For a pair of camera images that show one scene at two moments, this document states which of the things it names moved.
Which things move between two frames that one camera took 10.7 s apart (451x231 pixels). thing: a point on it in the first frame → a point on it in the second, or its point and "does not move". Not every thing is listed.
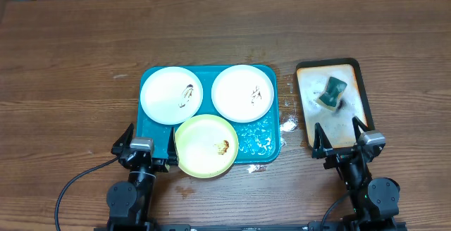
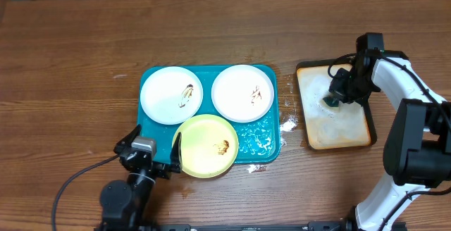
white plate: x=242 y=94 does not move
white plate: x=171 y=95 does not move
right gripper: x=323 y=148 → x=337 y=89
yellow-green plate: x=207 y=146 does not move
